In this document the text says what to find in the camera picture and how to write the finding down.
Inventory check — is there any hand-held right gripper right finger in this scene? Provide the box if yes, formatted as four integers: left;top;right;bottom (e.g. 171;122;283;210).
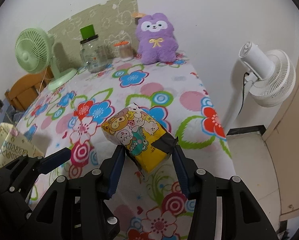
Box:
171;144;280;240

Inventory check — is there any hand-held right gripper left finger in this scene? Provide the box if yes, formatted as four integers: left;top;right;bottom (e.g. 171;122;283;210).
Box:
31;145;126;240

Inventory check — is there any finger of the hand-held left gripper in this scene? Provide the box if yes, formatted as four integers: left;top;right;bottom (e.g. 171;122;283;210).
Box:
0;147;72;198

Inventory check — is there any yellow cartoon tissue packet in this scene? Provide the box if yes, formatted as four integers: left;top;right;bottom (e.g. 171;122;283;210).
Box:
101;102;178;173

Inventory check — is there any cream patterned fabric storage box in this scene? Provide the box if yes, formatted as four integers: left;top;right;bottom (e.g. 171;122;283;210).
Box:
0;123;46;173

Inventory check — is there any wooden chair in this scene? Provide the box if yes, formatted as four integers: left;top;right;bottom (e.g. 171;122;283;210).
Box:
4;66;53;110

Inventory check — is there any floral tablecloth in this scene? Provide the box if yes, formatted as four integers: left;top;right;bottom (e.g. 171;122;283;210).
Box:
13;51;237;240

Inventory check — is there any green desk fan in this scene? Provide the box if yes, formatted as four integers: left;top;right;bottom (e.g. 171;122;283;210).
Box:
14;28;78;90

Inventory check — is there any glass jar with black lid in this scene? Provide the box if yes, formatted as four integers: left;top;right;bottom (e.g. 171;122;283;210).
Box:
79;37;108;73

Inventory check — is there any toothpick jar with orange lid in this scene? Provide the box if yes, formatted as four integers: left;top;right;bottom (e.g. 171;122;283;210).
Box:
114;41;134;62

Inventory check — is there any beige door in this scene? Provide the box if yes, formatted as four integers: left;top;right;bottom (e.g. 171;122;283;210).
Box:
262;15;299;222

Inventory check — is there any purple plush toy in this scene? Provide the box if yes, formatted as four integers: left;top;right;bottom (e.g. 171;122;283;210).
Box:
133;12;179;65

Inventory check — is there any white standing fan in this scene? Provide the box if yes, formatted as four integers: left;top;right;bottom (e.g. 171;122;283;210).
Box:
223;41;296;130

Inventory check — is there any green patterned board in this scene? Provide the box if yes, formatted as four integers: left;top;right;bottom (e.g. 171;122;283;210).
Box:
47;0;140;69

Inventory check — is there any black fan cable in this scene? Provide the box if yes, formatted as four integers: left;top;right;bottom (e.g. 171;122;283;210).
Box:
239;71;250;112

